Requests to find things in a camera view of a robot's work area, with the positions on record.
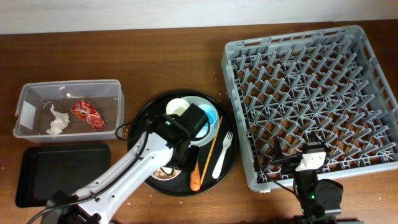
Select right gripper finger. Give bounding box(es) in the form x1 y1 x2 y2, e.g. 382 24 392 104
308 132 325 146
273 136 283 160

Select cream white cup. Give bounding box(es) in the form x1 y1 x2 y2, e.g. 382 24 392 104
166 98 190 116

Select pink bowl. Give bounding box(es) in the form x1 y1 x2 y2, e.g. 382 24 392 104
151 167 181 181

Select orange carrot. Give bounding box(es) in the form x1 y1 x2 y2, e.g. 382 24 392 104
190 163 201 192

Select red snack wrapper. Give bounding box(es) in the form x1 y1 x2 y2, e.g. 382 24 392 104
72 100 106 130

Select white tissue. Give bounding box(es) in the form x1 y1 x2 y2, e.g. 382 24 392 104
46 105 70 136

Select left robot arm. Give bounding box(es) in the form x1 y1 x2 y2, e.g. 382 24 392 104
30 112 208 223

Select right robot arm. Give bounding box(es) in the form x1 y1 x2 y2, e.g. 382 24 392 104
269 133 343 223

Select grey dishwasher rack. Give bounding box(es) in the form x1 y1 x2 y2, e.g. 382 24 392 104
221 26 397 193

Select light blue plate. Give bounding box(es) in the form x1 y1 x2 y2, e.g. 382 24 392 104
183 96 220 147

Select blue cup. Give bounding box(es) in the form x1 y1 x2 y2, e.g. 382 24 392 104
196 104 218 138

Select wooden chopstick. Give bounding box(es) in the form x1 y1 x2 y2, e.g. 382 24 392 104
200 116 223 185

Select round black serving tray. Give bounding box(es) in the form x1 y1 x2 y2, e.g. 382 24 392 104
127 89 239 197

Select white plastic fork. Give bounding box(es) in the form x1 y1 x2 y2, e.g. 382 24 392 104
212 132 233 179

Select clear plastic bin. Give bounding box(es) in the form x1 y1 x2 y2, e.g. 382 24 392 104
13 79 124 143

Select black rectangular tray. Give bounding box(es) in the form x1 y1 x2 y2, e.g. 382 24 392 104
15 143 111 208

